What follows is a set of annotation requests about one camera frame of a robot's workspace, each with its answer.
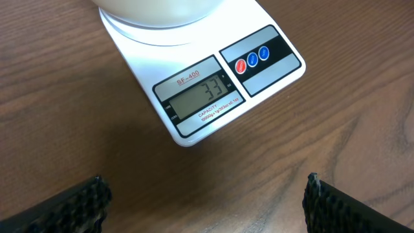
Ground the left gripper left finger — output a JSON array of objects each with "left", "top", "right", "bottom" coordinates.
[{"left": 1, "top": 176, "right": 112, "bottom": 233}]

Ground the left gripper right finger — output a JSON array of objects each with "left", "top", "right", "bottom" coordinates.
[{"left": 302, "top": 173, "right": 413, "bottom": 233}]

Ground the white kitchen scale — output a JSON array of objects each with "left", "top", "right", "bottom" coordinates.
[{"left": 100, "top": 1, "right": 306, "bottom": 147}]

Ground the white bowl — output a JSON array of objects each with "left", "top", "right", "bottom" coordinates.
[{"left": 93, "top": 0, "right": 223, "bottom": 28}]

